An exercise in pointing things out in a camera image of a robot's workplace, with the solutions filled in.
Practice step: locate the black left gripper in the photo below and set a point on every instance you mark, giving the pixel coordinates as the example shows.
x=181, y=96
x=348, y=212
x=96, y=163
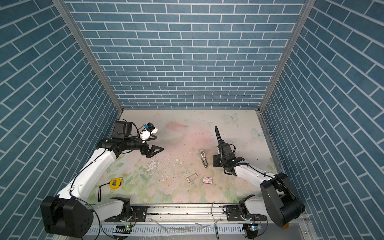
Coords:
x=150, y=152

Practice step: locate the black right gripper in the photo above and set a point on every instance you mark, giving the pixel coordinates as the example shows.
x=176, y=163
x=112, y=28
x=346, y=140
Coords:
x=215, y=158

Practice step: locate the light blue stapler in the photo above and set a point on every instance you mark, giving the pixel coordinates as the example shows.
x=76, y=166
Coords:
x=204, y=159

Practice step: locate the red white staple box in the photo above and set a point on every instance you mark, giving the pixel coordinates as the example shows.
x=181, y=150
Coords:
x=208, y=180

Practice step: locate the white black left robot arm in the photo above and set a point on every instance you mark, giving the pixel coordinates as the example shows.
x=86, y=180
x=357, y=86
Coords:
x=122, y=141

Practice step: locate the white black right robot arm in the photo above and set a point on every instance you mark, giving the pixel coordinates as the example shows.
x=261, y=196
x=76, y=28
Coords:
x=281, y=201

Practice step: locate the yellow tape measure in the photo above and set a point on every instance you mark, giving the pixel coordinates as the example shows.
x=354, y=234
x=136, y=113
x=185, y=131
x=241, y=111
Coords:
x=115, y=183

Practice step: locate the green circuit board right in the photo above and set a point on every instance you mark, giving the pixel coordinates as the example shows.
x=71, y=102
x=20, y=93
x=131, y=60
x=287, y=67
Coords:
x=252, y=230

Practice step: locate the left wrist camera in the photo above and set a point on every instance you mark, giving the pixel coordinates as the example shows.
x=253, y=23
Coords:
x=148, y=132

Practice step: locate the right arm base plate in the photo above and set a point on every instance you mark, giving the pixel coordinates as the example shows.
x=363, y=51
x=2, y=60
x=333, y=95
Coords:
x=236, y=213

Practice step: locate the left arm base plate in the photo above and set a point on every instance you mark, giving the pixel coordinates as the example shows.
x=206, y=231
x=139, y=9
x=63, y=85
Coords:
x=135, y=214

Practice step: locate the aluminium front rail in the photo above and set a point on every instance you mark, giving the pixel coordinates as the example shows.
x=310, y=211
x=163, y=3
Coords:
x=180, y=210

